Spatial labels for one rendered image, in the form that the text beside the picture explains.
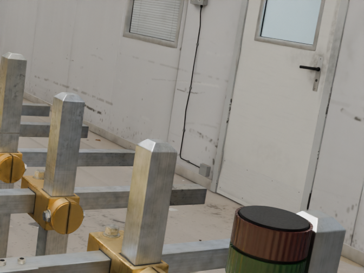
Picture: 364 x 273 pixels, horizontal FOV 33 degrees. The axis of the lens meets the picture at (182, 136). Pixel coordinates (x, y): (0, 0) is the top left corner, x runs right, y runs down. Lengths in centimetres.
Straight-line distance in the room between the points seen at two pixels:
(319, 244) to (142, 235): 27
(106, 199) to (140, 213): 32
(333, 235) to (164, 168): 25
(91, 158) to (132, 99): 448
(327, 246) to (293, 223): 5
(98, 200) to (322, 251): 57
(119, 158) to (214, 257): 51
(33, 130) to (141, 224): 82
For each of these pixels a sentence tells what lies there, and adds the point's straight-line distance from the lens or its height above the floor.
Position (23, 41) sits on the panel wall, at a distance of 812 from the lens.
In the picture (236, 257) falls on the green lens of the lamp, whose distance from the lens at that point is 48.
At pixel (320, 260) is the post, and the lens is 51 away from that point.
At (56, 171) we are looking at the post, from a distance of 92.
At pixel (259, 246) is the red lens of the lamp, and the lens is 46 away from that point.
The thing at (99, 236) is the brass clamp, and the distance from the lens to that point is 79.
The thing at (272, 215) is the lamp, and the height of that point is 111.
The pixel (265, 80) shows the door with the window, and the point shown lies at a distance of 440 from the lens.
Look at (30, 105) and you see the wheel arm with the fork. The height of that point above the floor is 96.
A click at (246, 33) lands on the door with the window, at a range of 459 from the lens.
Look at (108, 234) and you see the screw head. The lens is 80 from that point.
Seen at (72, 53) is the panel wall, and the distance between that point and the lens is 687.
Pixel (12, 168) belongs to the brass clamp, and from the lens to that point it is 114.
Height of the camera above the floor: 125
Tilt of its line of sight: 11 degrees down
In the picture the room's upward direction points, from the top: 9 degrees clockwise
